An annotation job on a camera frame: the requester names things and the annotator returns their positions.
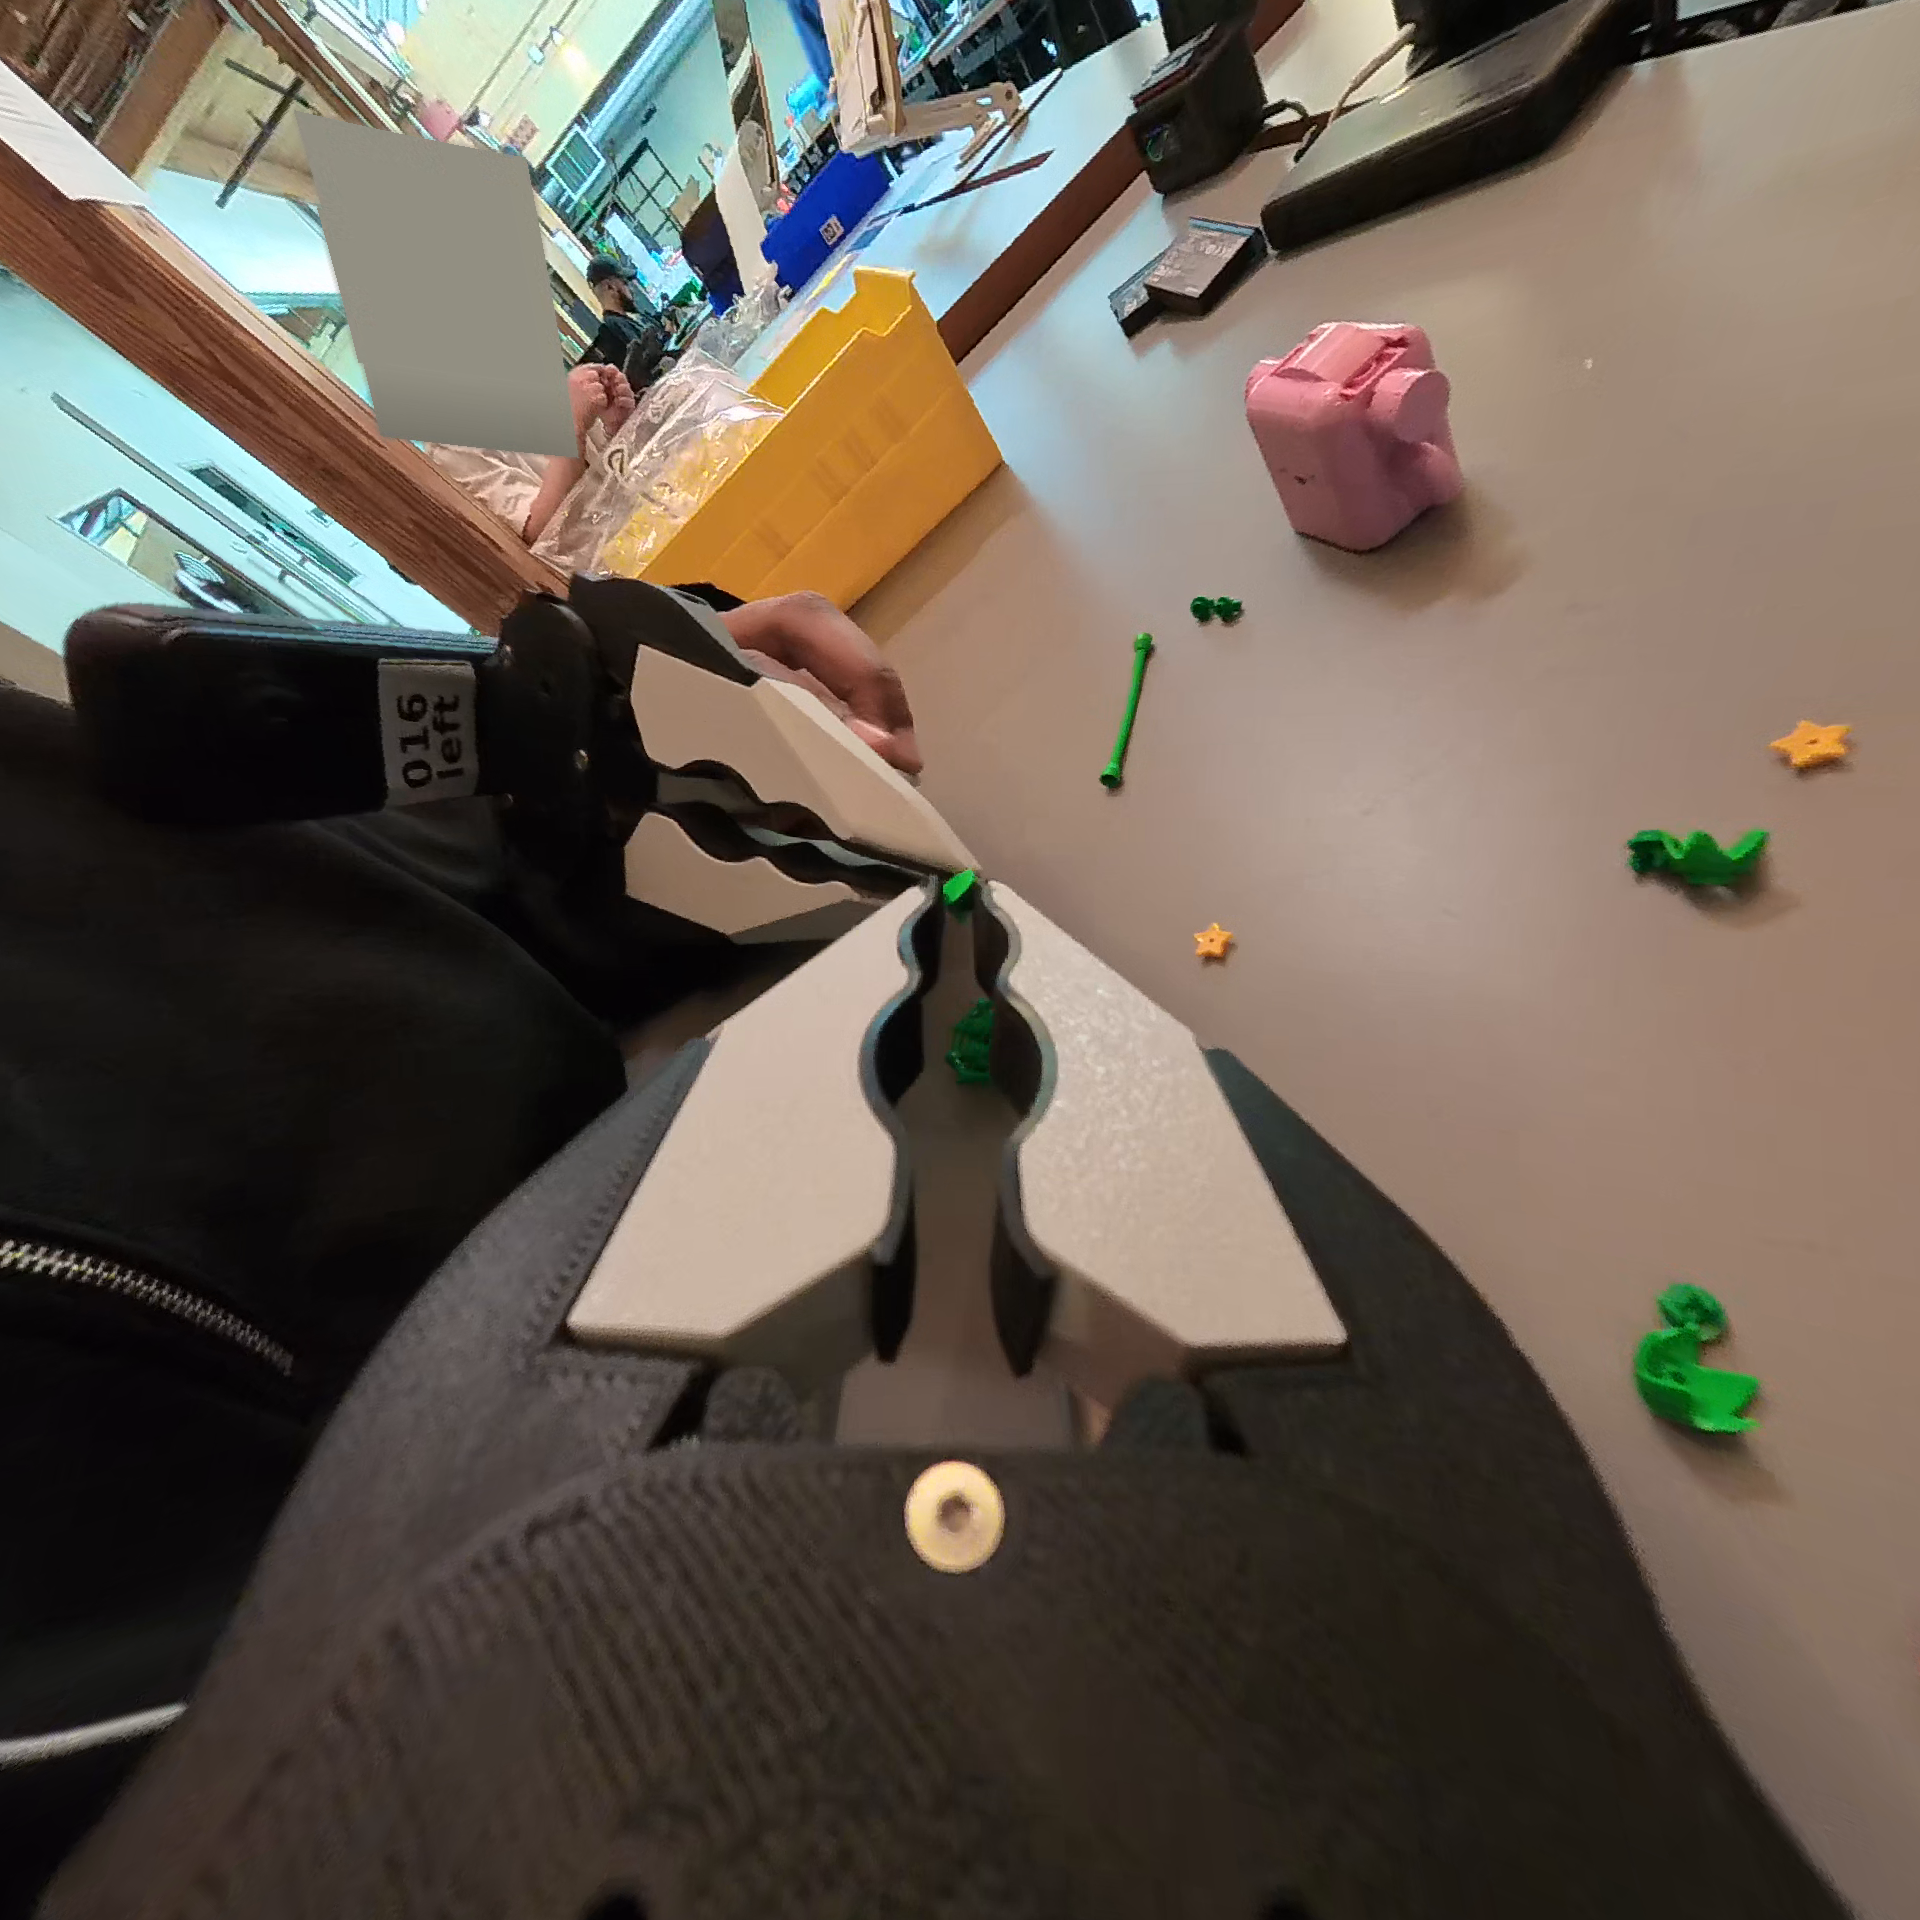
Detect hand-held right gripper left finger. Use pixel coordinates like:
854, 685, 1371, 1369
561, 881, 946, 1369

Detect pink plastic toy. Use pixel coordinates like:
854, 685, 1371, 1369
1245, 320, 1466, 551

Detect black flat power bank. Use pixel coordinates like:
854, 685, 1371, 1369
1260, 0, 1638, 253

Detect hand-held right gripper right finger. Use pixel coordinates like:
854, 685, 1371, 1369
972, 881, 1349, 1378

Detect blue storage bin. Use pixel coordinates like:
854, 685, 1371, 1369
759, 151, 898, 284

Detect person's left hand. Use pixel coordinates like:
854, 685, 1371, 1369
737, 587, 923, 780

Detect yellow storage bin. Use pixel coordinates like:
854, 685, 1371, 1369
602, 266, 1003, 612

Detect green toy stalk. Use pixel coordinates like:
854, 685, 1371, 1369
1099, 631, 1160, 793

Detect wooden post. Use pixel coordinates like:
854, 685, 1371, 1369
0, 131, 579, 641

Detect clear plastic bags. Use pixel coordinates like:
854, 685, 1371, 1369
532, 337, 780, 578

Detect book stand with booklet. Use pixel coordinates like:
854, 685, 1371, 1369
815, 0, 1057, 169

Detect white cable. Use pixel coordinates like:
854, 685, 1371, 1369
0, 1700, 188, 1775

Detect black charger dock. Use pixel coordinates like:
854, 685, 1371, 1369
1387, 0, 1518, 67

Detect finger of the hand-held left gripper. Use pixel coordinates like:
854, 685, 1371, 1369
621, 651, 980, 871
621, 811, 950, 944

